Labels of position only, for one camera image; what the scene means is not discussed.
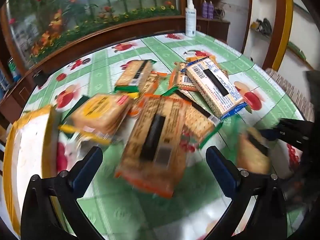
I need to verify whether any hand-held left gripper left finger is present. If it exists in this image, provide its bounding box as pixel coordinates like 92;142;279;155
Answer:
20;145;103;240

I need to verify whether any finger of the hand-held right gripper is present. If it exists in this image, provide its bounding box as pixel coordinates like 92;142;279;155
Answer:
260;118;312;147

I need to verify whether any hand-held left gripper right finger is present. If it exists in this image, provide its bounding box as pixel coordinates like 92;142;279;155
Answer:
205;145;288;240

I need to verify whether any green-edged cracker packet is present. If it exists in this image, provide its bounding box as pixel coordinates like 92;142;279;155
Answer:
235;126;272;177
161;89;223;151
114;59;157;93

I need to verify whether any large yellow packaging bag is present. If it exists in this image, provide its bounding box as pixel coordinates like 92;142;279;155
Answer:
4;104;60;233

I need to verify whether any yellow label cracker packet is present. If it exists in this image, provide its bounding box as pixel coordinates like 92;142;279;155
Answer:
58;93;134;144

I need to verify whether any large orange-edged cracker packet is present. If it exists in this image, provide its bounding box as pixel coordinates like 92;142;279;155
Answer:
114;94;192;199

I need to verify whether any dark green wrapper packet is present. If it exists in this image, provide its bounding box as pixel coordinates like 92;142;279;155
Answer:
72;94;90;113

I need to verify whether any blue-edged cracker packet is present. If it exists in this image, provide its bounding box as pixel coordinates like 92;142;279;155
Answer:
185;56;248;120

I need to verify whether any white spray bottle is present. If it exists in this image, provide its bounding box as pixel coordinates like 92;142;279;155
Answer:
184;0;198;37

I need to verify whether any artificial flower glass display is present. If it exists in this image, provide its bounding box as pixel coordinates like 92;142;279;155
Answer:
6;0;188;64

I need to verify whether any coiled cable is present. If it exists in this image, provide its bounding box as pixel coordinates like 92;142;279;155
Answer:
214;8;227;20

